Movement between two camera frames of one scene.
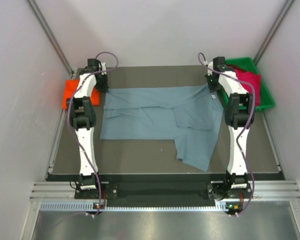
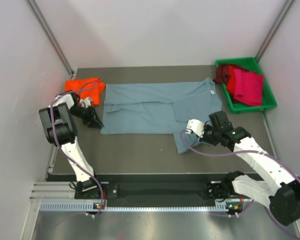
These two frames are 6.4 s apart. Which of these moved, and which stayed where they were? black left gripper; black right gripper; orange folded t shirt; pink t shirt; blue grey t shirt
Moved: black right gripper; black left gripper; blue grey t shirt
Stayed: orange folded t shirt; pink t shirt
